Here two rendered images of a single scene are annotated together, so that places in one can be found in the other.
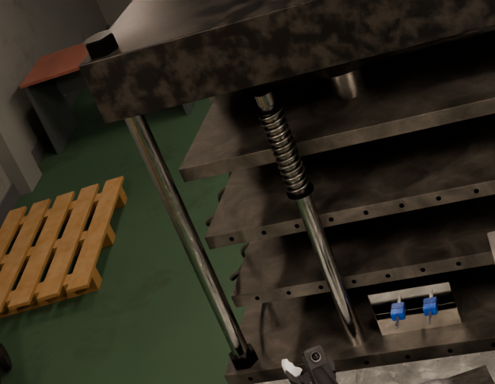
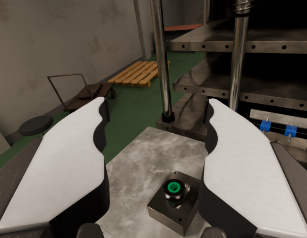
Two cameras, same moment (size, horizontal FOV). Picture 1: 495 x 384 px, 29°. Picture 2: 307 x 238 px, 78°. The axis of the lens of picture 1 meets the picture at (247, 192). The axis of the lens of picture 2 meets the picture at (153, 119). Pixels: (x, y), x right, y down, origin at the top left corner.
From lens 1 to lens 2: 210 cm
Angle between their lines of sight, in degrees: 16
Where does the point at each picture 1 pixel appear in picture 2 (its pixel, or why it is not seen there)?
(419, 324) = (274, 138)
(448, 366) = not seen: hidden behind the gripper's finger
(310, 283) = (217, 89)
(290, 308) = (200, 105)
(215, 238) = (174, 44)
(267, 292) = (191, 87)
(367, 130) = not seen: outside the picture
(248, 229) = (195, 41)
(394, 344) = not seen: hidden behind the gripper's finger
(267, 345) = (182, 116)
